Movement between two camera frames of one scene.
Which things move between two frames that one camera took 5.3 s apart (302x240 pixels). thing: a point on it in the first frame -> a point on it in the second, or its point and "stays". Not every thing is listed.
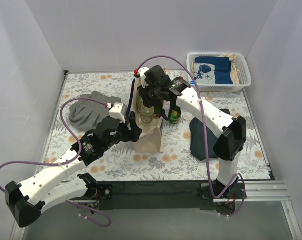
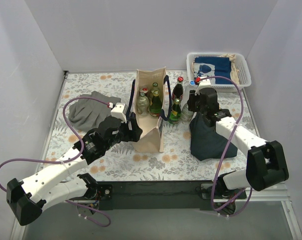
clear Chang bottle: [146, 114] -> [186, 115]
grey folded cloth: [85, 115] stays
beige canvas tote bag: [152, 139] stays
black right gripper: [144, 94] -> [192, 101]
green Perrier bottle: [176, 114] stays
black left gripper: [129, 126] stays
